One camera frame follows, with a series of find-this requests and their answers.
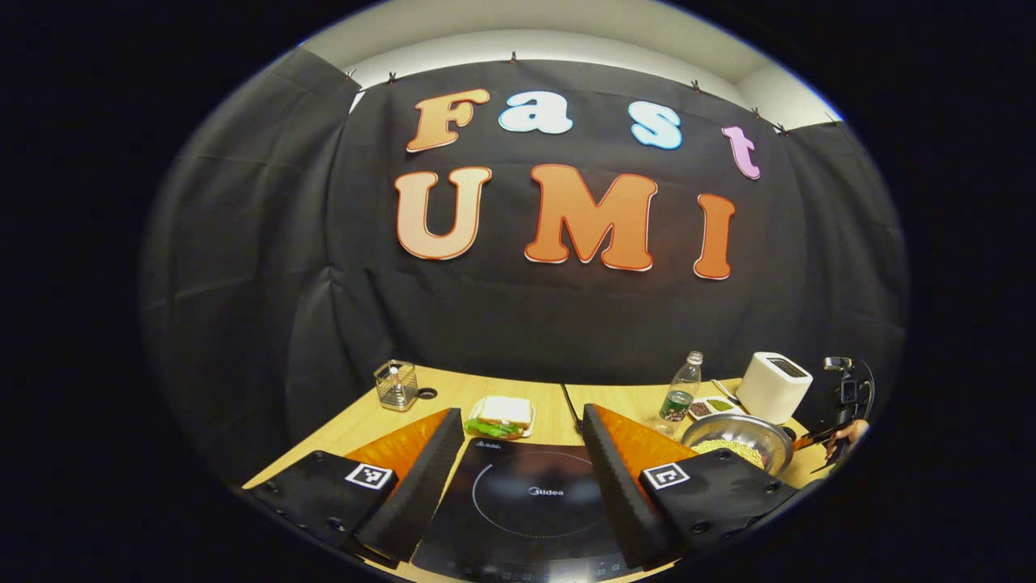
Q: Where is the stainless steel pot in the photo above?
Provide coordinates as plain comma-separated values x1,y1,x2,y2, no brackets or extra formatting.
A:
681,413,798,477

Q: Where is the pile of yellow soybeans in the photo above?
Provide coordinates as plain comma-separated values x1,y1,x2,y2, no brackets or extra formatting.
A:
693,440,766,469

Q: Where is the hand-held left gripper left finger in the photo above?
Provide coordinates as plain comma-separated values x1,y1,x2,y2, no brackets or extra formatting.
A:
243,407,466,568

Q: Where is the black backdrop cloth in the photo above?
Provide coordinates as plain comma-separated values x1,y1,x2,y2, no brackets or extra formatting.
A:
139,47,911,487

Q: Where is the clear plastic water bottle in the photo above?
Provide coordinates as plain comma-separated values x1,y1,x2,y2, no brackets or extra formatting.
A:
657,351,703,423

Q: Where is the wire mesh holder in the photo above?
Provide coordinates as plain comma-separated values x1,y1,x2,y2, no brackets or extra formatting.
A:
374,360,419,412

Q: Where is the white toaster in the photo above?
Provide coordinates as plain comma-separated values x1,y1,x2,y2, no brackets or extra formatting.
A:
735,351,813,425

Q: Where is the sandwich on white plate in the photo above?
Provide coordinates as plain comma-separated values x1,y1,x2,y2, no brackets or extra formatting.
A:
464,395,535,440

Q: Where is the black induction cooktop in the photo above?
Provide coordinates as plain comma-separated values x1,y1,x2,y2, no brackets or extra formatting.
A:
411,437,648,582

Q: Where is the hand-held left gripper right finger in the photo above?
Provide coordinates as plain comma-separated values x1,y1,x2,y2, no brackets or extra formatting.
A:
581,403,802,570

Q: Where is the white divided bean tray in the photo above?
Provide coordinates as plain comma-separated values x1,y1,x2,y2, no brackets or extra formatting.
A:
686,395,749,420

